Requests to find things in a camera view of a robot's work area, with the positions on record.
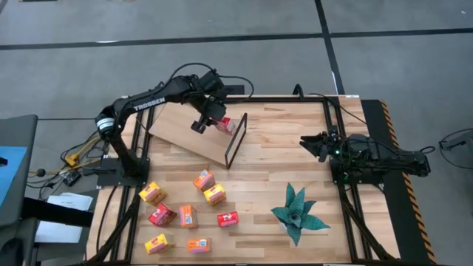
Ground orange Mini-Wheats cereal box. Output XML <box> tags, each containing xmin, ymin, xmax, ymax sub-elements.
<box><xmin>186</xmin><ymin>238</ymin><xmax>212</xmax><ymax>254</ymax></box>
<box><xmin>179</xmin><ymin>205</ymin><xmax>199</xmax><ymax>229</ymax></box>
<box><xmin>193</xmin><ymin>168</ymin><xmax>217</xmax><ymax>192</ymax></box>

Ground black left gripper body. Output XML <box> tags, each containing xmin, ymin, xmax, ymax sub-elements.
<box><xmin>201</xmin><ymin>95</ymin><xmax>228</xmax><ymax>121</ymax></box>

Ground black cable with plug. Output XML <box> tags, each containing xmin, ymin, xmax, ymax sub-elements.
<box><xmin>293</xmin><ymin>83</ymin><xmax>370</xmax><ymax>126</ymax></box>

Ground yellow cereal box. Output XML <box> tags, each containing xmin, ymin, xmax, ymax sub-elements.
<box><xmin>138</xmin><ymin>181</ymin><xmax>167</xmax><ymax>206</ymax></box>
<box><xmin>203</xmin><ymin>183</ymin><xmax>227</xmax><ymax>206</ymax></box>
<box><xmin>144</xmin><ymin>233</ymin><xmax>174</xmax><ymax>256</ymax></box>

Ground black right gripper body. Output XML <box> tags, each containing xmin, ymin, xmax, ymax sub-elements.
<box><xmin>316</xmin><ymin>131</ymin><xmax>339</xmax><ymax>163</ymax></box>

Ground black bar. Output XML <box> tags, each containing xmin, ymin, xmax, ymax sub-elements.
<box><xmin>21</xmin><ymin>197</ymin><xmax>94</xmax><ymax>228</ymax></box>

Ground green artificial plant white pot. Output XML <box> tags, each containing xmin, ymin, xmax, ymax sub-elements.
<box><xmin>270</xmin><ymin>183</ymin><xmax>332</xmax><ymax>248</ymax></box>

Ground white paper sheet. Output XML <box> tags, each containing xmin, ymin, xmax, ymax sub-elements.
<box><xmin>34</xmin><ymin>220</ymin><xmax>84</xmax><ymax>245</ymax></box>
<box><xmin>47</xmin><ymin>191</ymin><xmax>94</xmax><ymax>212</ymax></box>

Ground black aluminium table frame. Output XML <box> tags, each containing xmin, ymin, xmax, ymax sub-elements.
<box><xmin>86</xmin><ymin>94</ymin><xmax>402</xmax><ymax>266</ymax></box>

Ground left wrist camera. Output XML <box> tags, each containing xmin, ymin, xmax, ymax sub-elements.
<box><xmin>190</xmin><ymin>117</ymin><xmax>210</xmax><ymax>134</ymax></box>

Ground dark grey cart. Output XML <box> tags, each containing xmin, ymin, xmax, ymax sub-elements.
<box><xmin>0</xmin><ymin>113</ymin><xmax>40</xmax><ymax>228</ymax></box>

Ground yellow plug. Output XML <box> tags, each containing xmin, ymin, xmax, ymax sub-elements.
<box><xmin>64</xmin><ymin>152</ymin><xmax>81</xmax><ymax>168</ymax></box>

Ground black power adapter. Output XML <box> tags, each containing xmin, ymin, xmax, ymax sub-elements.
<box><xmin>61</xmin><ymin>169</ymin><xmax>83</xmax><ymax>188</ymax></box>

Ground blue sheet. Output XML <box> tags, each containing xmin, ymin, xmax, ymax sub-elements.
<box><xmin>0</xmin><ymin>146</ymin><xmax>29</xmax><ymax>208</ymax></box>

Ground red Froot Loops cereal box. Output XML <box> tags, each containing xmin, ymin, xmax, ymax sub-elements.
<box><xmin>148</xmin><ymin>202</ymin><xmax>177</xmax><ymax>228</ymax></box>
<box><xmin>217</xmin><ymin>211</ymin><xmax>240</xmax><ymax>228</ymax></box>
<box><xmin>215</xmin><ymin>117</ymin><xmax>237</xmax><ymax>136</ymax></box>

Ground black mat hazard striped edge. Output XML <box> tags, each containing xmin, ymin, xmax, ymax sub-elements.
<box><xmin>360</xmin><ymin>98</ymin><xmax>439</xmax><ymax>265</ymax></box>

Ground wooden shelf black end frames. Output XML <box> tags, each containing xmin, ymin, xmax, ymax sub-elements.
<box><xmin>147</xmin><ymin>101</ymin><xmax>248</xmax><ymax>170</ymax></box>

